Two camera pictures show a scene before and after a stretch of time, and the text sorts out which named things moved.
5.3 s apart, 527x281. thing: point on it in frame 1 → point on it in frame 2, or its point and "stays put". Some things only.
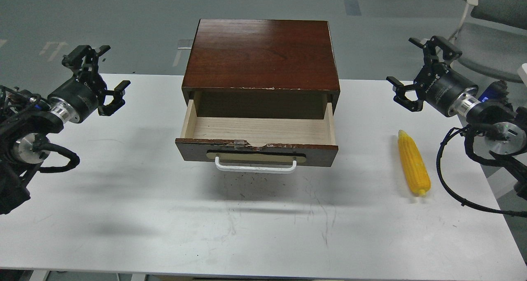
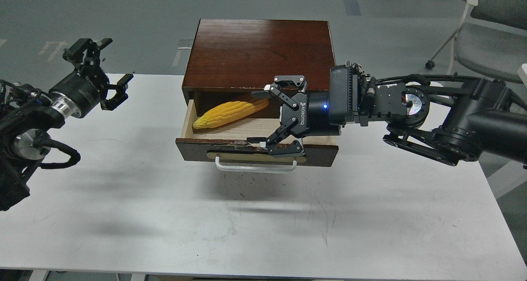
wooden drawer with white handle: [257, 145] stays put
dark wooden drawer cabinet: [261, 69] stays put
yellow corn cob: [413, 164] → [229, 111]
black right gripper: [437, 85] → [312, 115]
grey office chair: [491, 33] stays put
